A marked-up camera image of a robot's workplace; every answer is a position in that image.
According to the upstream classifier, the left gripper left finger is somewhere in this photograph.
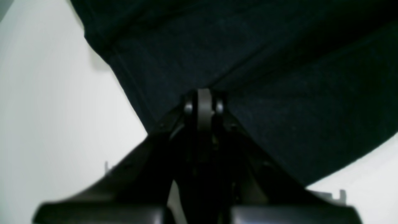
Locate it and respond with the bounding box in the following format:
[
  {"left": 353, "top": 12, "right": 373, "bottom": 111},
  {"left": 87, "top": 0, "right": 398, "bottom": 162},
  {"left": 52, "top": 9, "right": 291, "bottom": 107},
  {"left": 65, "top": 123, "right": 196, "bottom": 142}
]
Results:
[{"left": 33, "top": 93, "right": 197, "bottom": 224}]

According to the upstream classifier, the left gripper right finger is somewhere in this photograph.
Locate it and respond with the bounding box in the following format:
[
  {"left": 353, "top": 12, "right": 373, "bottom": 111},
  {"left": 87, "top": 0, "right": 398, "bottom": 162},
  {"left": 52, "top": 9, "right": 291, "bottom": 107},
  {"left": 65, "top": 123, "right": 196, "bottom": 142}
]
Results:
[{"left": 205, "top": 90, "right": 362, "bottom": 224}]

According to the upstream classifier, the black printed T-shirt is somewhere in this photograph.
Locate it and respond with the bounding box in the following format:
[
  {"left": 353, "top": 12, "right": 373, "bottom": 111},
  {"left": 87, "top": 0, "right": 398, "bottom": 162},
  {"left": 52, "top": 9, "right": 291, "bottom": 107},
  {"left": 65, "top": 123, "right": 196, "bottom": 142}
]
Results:
[{"left": 71, "top": 0, "right": 398, "bottom": 185}]

